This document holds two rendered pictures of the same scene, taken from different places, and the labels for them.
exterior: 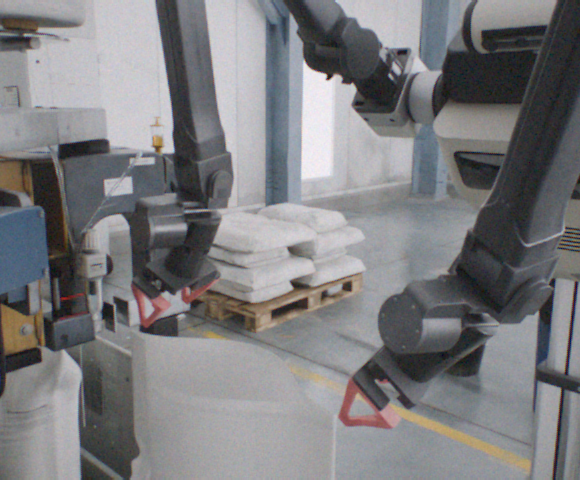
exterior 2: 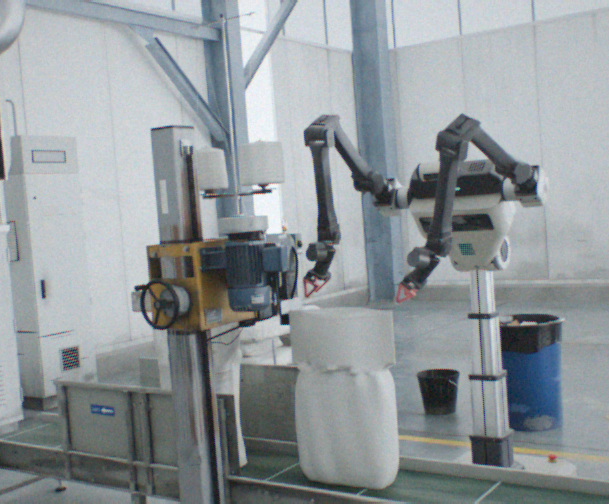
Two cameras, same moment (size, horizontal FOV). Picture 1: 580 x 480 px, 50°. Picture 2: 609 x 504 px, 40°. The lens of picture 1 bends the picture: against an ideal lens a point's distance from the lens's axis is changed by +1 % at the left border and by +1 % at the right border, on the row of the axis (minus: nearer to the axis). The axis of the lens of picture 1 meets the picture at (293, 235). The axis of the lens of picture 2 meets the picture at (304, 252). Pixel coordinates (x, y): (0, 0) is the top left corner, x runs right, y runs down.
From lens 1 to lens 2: 2.31 m
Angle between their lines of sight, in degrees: 12
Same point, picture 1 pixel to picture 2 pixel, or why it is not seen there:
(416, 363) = (418, 276)
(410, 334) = (416, 260)
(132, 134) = (98, 258)
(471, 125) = (424, 207)
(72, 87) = (61, 217)
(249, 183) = not seen: hidden behind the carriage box
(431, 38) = (369, 139)
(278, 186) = not seen: hidden behind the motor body
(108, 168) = (272, 239)
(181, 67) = (324, 194)
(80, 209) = not seen: hidden behind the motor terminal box
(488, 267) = (434, 241)
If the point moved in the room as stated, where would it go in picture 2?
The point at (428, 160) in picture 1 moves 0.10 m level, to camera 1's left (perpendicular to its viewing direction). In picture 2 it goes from (382, 263) to (376, 263)
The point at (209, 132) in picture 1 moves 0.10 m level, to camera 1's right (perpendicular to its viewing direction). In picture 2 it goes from (332, 216) to (359, 214)
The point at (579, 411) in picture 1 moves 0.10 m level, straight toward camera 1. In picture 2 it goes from (486, 327) to (484, 331)
